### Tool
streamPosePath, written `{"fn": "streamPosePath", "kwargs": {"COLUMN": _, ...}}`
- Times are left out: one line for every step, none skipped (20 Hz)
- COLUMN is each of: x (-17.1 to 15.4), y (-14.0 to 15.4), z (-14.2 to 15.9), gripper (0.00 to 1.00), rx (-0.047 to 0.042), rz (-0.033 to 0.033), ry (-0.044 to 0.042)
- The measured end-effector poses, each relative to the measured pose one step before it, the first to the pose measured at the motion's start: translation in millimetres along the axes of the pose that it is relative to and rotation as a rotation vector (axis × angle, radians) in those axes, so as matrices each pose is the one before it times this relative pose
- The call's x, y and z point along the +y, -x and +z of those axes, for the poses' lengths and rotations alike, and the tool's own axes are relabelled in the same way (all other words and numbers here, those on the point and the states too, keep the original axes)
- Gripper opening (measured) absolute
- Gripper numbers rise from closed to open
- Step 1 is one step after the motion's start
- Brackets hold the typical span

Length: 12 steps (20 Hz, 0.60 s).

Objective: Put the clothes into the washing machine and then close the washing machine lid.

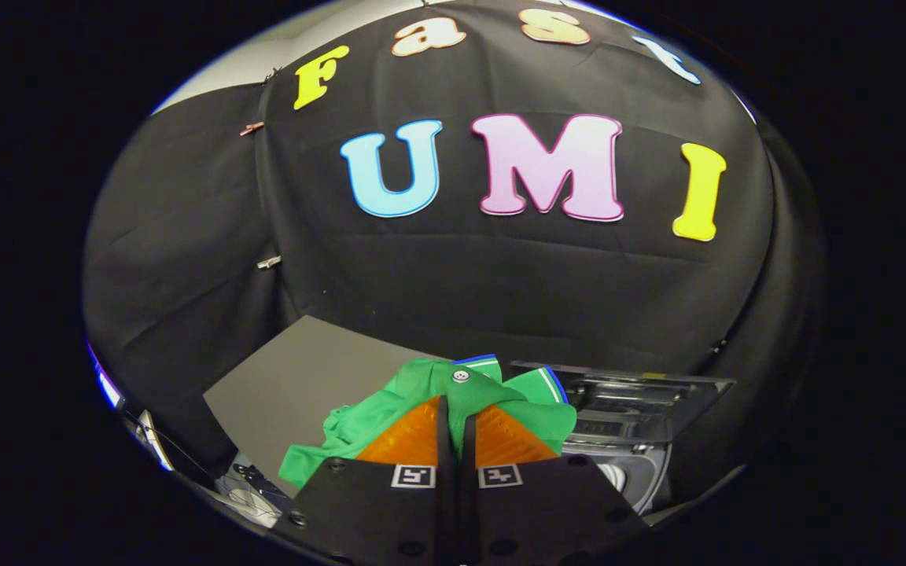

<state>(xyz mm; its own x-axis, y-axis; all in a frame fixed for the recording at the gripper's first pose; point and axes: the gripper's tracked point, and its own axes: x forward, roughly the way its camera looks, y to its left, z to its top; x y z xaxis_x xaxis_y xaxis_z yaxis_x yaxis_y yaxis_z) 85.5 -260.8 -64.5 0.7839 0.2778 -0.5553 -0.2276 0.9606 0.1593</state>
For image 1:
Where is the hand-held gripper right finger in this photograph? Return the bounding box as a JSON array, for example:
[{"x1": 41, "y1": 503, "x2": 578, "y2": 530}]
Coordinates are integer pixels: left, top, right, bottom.
[{"x1": 457, "y1": 403, "x2": 650, "y2": 566}]

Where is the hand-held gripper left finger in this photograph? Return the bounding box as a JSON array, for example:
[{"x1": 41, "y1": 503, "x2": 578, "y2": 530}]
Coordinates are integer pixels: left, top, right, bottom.
[{"x1": 271, "y1": 395, "x2": 456, "y2": 566}]

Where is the grey washing machine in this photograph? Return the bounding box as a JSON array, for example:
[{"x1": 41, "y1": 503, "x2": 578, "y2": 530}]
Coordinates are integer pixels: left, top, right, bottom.
[{"x1": 559, "y1": 436, "x2": 674, "y2": 518}]

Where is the green polo shirt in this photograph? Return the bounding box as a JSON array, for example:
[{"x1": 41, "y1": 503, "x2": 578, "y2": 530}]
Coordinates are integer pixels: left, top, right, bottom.
[{"x1": 278, "y1": 354, "x2": 578, "y2": 490}]

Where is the black backdrop cloth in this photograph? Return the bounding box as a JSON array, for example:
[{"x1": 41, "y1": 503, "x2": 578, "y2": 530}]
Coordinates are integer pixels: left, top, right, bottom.
[{"x1": 82, "y1": 0, "x2": 827, "y2": 504}]

